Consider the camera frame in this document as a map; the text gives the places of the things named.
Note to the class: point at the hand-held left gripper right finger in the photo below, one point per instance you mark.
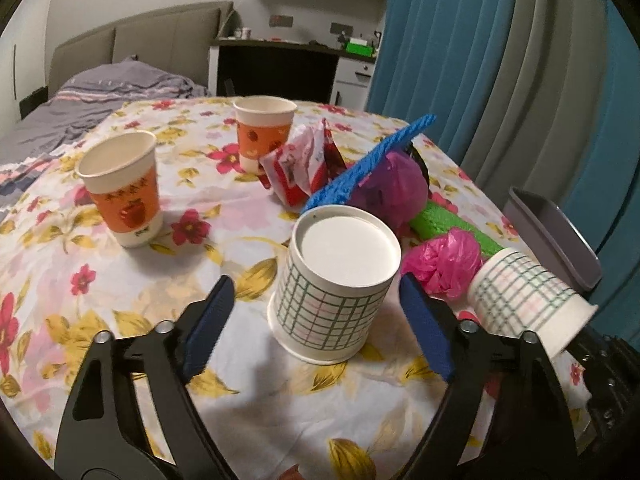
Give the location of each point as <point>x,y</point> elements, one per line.
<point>425,325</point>

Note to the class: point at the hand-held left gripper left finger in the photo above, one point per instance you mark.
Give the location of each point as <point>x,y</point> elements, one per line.
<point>207,330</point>

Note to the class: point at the pink plastic bag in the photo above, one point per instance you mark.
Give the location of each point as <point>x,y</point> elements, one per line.
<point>445,260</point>

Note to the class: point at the plaid white paper cup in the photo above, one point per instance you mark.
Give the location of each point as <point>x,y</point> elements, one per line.
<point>520,295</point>
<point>325,305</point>

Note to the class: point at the green sponge cloth roll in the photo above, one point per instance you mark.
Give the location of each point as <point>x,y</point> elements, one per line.
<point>440,220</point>

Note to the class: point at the orange printed paper cup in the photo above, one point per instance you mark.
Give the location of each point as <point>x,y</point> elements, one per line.
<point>260,135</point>
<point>130,210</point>

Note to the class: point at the purple plastic bag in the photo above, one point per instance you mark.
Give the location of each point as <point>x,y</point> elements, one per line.
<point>395,185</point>

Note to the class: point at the grey plastic bin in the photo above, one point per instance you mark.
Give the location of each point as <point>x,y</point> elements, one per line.
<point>550,230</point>

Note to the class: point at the blue sponge cloth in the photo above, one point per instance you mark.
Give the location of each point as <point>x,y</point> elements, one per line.
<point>345,180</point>

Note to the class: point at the red and white snack wrapper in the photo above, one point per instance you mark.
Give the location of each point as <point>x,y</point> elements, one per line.
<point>300,165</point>

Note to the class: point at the floral printed cloth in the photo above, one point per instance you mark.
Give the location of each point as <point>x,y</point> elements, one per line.
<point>225,220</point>

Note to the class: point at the blue curtain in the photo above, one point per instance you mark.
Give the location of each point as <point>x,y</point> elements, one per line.
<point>425,35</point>
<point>620,160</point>

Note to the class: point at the white drawer cabinet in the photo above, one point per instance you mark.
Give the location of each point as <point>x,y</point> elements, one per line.
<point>352,80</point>

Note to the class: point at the grey curtain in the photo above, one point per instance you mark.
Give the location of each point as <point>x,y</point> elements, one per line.
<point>530,85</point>

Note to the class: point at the grey striped duvet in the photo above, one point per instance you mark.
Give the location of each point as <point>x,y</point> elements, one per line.
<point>100,90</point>

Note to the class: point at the dark top desk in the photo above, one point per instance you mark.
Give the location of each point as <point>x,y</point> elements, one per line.
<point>280,65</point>

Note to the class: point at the green box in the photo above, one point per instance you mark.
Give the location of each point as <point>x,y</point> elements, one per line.
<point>359,48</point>

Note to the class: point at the small white jar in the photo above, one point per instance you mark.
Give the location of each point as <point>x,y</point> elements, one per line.
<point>243,32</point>

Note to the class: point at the grey padded headboard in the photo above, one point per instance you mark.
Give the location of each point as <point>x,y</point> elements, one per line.
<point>150,35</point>

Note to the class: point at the wall socket panel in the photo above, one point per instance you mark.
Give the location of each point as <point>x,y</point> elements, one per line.
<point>280,21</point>
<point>342,28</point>

